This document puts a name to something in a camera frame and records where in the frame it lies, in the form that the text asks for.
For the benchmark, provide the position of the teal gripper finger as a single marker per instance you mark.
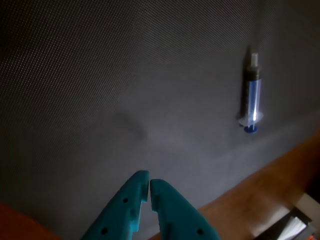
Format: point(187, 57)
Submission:
point(117, 215)
point(175, 215)

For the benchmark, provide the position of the blue plunger syringe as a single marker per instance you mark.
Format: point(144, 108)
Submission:
point(252, 95)

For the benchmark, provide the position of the grey white box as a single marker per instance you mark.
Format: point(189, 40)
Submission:
point(295, 225)

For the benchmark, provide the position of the dark grey textured mat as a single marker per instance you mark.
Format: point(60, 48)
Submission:
point(75, 100)

